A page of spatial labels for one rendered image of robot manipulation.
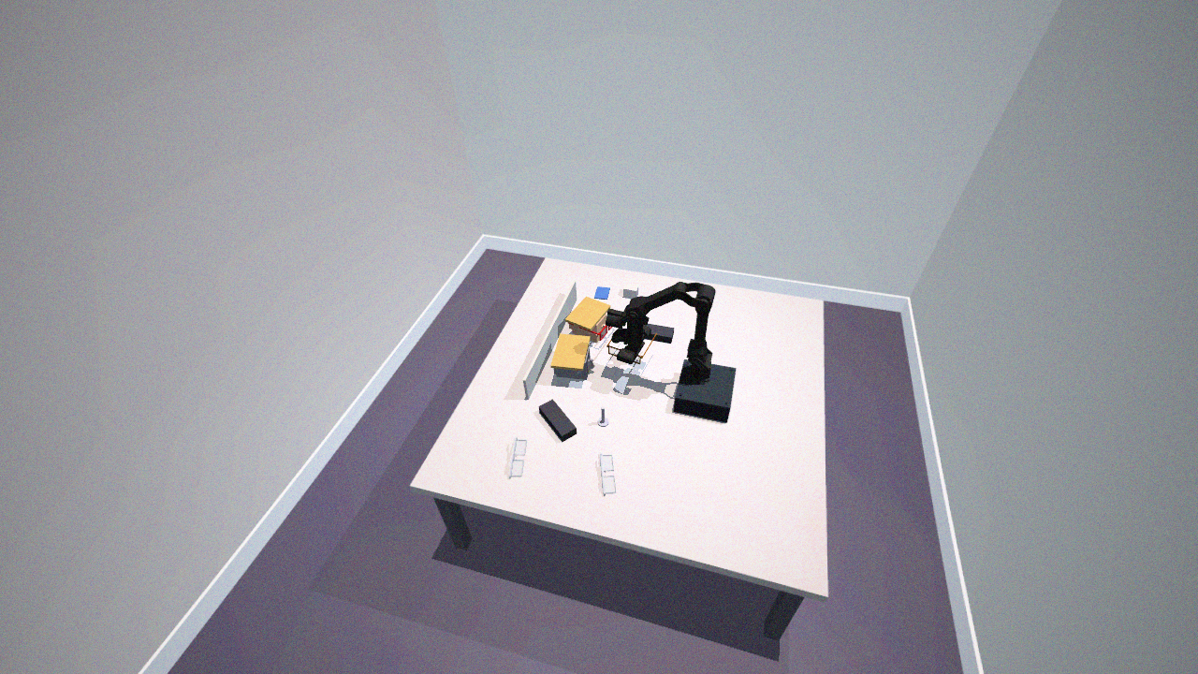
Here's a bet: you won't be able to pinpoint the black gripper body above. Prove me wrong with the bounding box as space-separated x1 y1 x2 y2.
617 324 651 364

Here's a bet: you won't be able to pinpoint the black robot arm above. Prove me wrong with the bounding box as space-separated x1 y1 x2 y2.
606 283 716 382

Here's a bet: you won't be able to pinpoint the white rimmed glasses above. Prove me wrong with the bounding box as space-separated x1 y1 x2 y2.
600 451 617 496

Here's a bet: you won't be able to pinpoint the grey thin panel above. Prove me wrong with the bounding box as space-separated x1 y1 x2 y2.
524 280 577 400

